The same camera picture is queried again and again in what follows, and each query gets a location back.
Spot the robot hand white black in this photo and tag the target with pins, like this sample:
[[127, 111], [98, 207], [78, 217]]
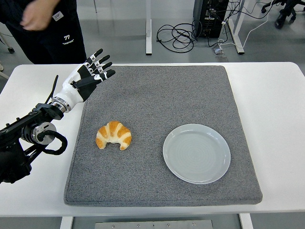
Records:
[[71, 91]]

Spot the croissant bread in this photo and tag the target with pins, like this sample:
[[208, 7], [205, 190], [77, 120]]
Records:
[[114, 131]]

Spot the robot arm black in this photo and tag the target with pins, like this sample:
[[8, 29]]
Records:
[[26, 122]]

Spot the light grey round plate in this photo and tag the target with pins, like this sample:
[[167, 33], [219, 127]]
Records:
[[196, 155]]

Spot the grey metal plate with screws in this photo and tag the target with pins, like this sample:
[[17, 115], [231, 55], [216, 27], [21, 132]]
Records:
[[152, 224]]

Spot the person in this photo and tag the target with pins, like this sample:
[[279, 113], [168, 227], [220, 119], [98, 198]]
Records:
[[59, 47]]

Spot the white name badge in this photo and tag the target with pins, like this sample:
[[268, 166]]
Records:
[[57, 16]]

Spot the person's hand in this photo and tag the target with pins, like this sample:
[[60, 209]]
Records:
[[35, 19]]

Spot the grey fabric mat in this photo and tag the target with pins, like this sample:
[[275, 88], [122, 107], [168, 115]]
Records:
[[155, 95]]

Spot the white desk leg with foot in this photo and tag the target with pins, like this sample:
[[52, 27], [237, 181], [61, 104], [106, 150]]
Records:
[[238, 35], [148, 28]]

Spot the white table leg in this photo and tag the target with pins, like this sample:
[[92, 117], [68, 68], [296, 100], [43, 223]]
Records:
[[246, 221], [66, 223]]

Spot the metal floor socket box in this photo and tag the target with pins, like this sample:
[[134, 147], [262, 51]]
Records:
[[218, 51]]

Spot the black computer tower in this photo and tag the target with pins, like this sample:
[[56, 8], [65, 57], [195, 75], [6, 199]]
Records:
[[209, 19]]

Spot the black office chair base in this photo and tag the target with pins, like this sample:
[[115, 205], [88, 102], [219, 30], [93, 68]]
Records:
[[283, 16]]

